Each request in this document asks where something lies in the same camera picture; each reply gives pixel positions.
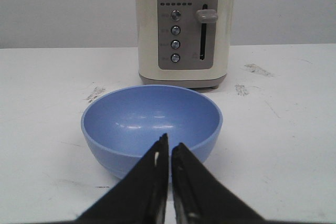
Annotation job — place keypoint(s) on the cream and steel toaster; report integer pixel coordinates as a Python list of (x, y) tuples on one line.
[(183, 42)]

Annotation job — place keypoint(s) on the blue bowl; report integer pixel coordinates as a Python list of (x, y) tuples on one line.
[(121, 126)]

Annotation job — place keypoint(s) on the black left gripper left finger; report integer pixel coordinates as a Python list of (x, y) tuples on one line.
[(141, 196)]

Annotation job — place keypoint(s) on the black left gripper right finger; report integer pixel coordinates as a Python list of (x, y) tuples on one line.
[(200, 198)]

